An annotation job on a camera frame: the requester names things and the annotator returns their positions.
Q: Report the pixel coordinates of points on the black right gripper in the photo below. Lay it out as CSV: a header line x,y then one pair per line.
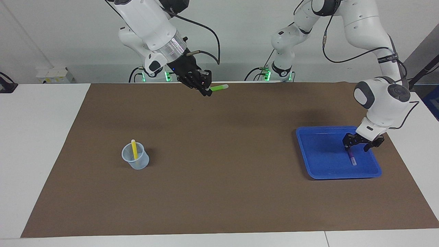
x,y
185,68

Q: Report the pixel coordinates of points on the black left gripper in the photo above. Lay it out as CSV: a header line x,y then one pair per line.
x,y
363,140

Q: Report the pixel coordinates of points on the purple pen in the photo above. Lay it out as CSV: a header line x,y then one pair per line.
x,y
353,158

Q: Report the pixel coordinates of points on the green pen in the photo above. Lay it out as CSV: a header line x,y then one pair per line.
x,y
219,87

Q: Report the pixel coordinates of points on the yellow pen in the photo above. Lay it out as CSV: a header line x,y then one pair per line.
x,y
134,151

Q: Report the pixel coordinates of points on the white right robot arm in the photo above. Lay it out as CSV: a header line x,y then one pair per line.
x,y
147,24

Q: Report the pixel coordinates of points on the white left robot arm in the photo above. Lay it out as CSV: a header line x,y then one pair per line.
x,y
380,103

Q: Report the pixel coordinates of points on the blue plastic tray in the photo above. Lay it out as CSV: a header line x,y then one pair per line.
x,y
322,157

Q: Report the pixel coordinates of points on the blue box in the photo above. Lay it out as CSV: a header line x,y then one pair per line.
x,y
432,103

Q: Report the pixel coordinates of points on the black stand with pole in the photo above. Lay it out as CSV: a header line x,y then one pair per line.
x,y
416,77

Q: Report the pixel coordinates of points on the clear plastic cup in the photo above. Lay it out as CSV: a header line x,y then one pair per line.
x,y
140,164

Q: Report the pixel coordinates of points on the brown table mat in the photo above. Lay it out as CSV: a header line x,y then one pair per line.
x,y
219,192

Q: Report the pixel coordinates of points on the white power strip box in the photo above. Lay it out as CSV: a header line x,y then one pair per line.
x,y
51,75

